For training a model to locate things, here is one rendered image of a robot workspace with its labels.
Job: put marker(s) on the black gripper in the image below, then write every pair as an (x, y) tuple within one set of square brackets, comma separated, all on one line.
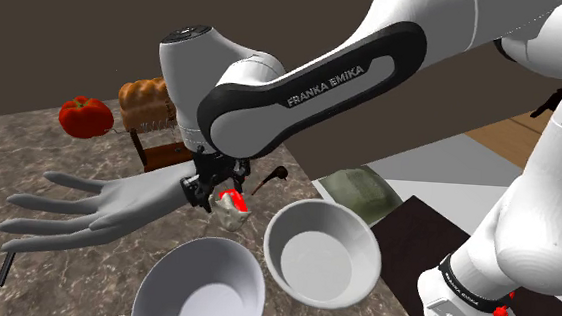
[(214, 170)]

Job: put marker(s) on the white and red small object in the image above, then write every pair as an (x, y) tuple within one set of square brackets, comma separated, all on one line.
[(231, 213)]

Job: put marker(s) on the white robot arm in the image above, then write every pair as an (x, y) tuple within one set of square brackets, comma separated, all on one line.
[(527, 207)]

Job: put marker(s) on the dark brown curved spoon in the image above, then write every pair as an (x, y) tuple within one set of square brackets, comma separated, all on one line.
[(275, 174)]

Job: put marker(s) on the grey hand sculpture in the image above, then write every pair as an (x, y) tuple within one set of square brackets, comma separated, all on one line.
[(127, 199)]

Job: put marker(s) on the brown bread loaf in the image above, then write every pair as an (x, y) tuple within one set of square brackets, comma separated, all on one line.
[(143, 102)]

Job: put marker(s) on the grey bowl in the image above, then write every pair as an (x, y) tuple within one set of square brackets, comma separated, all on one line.
[(321, 257), (205, 285)]

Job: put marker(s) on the red tomato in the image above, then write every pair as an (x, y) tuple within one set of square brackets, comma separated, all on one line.
[(85, 118)]

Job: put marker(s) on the dark robot stand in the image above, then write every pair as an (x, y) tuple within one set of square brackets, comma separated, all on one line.
[(418, 234)]

